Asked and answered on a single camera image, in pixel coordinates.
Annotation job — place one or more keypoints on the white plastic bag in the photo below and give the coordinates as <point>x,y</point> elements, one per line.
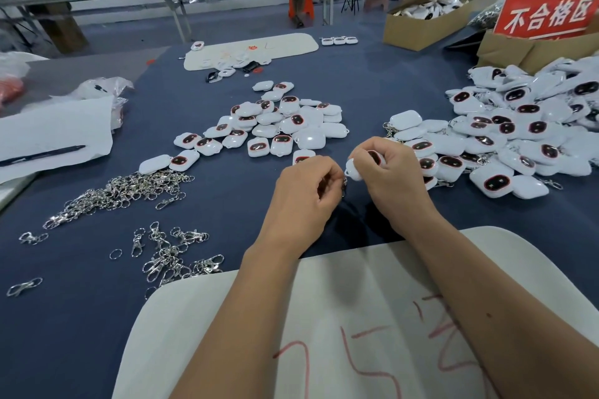
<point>19,62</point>

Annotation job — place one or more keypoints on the orange bag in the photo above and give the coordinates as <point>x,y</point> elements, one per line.
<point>9,90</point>

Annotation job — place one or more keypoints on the white tag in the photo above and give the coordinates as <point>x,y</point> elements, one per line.
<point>352,170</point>

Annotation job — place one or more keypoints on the person's left hand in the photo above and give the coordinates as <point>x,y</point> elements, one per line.
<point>298,207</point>

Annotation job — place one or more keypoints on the red plastic stool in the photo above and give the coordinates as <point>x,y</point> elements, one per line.
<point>301,9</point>

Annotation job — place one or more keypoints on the person's right forearm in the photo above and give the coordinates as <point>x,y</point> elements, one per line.
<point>505,315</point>

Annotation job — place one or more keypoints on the red sign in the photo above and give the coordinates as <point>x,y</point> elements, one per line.
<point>548,12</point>

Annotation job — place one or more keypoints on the white paper sheet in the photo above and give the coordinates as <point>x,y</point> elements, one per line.
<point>51,132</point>

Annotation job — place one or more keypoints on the white foam board red marks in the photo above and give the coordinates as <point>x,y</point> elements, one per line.
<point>374,315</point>

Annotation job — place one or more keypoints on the open cardboard box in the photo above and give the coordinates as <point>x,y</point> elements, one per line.
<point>418,34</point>

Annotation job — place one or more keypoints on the long white foam board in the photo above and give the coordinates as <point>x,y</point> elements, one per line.
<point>290,45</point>

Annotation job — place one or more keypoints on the black pen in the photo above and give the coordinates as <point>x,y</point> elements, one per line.
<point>42,156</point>

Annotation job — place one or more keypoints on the flat brown cardboard box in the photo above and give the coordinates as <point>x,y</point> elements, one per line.
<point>513,53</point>

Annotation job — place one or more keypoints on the small white plastic part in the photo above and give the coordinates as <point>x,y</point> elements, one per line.
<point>340,40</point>
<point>328,40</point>
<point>352,40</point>

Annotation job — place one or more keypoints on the person's right hand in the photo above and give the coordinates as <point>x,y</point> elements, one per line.
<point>398,186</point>

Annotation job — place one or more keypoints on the person's left forearm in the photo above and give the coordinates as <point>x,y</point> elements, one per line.
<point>229,333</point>

